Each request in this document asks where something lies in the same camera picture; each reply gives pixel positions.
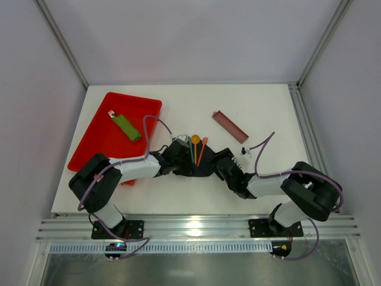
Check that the right aluminium frame post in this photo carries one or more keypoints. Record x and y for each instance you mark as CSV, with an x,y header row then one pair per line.
x,y
324,40

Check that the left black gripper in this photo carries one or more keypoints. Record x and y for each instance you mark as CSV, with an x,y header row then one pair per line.
x,y
184,158

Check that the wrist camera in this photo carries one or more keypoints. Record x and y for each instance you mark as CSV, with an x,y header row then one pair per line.
x,y
247,151
182,137

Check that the perforated cable duct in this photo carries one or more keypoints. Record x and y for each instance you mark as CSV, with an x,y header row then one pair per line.
x,y
162,247

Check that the aluminium frame post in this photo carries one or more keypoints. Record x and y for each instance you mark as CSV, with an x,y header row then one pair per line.
x,y
56,31
324,40

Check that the red plastic tray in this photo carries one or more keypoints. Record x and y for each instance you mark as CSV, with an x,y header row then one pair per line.
x,y
104,136

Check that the black paper napkin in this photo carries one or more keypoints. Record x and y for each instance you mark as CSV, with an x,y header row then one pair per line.
x,y
202,161

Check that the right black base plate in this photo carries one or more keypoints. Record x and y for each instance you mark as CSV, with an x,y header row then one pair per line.
x,y
263,228

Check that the teal plastic knife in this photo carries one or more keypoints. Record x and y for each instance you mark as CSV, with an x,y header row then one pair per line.
x,y
191,149

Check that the orange plastic fork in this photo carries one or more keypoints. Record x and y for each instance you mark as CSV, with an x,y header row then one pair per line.
x,y
204,143

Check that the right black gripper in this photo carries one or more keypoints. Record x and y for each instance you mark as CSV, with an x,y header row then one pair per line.
x,y
222,161

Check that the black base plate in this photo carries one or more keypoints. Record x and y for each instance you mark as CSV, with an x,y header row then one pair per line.
x,y
263,228
126,229

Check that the aluminium mounting rail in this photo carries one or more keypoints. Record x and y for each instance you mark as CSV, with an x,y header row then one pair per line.
x,y
186,227

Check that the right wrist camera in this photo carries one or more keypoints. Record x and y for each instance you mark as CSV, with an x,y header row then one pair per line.
x,y
247,151

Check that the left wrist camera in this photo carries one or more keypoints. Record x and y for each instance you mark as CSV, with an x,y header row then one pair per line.
x,y
182,137

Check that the left aluminium frame post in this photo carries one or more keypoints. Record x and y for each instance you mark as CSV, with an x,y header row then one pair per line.
x,y
56,31

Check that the brown utensil holder box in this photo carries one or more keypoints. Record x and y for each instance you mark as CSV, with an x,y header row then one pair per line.
x,y
230,127

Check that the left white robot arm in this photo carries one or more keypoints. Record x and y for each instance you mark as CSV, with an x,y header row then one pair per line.
x,y
96,182

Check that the yellow plastic spoon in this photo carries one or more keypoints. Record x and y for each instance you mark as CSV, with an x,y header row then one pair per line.
x,y
195,139

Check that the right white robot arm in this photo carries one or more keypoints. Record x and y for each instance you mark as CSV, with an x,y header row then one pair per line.
x,y
312,195

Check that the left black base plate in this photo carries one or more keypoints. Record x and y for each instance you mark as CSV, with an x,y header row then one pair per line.
x,y
126,229

